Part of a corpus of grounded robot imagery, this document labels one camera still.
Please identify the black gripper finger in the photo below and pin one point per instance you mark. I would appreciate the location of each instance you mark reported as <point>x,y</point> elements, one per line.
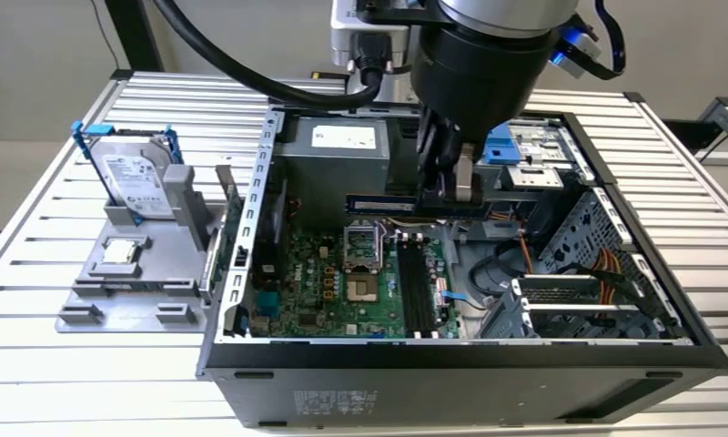
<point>436,173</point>
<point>468,182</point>

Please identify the RAM stick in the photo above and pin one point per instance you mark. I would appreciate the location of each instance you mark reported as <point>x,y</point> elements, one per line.
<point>379,204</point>
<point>133,287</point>

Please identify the silver drive bay cage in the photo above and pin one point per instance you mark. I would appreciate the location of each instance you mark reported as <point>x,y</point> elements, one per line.
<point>533,177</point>

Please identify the grey power supply unit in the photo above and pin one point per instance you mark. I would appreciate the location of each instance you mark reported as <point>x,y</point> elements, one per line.
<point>333,173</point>

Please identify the small yellow black plug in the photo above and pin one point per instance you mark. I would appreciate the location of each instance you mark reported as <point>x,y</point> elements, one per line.
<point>324,75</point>

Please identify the silver disk bay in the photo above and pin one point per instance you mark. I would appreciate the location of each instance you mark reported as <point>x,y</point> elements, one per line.
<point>557,289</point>

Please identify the CPU socket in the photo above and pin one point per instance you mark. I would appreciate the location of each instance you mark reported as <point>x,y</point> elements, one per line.
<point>361,289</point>

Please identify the green motherboard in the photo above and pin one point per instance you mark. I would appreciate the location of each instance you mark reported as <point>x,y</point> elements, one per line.
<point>369,318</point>

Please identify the green graphics card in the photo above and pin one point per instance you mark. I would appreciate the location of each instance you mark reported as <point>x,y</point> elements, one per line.
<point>231,200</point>

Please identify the blue expansion slot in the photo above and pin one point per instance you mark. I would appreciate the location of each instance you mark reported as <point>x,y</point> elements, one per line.
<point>267,305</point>

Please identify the black open PC case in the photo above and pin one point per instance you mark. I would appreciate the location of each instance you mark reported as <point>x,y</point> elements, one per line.
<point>461,396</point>

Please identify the grey parts rack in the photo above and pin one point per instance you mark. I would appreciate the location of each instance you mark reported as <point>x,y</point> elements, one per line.
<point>157,255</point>

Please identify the hard disk in blue carrier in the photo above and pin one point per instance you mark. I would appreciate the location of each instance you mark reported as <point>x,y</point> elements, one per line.
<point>130,177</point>

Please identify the silver CPU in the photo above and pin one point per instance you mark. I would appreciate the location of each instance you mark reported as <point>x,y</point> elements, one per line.
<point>120,253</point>

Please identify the blue plastic drive bracket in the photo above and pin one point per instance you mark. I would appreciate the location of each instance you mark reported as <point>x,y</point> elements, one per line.
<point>500,152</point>

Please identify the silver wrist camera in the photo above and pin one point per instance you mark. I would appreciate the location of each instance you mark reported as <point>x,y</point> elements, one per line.
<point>585,54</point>

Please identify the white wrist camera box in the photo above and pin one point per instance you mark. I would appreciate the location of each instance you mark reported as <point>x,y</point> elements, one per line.
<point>340,41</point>

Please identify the black frame post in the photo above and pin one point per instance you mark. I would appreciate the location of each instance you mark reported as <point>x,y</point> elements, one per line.
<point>136,36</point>

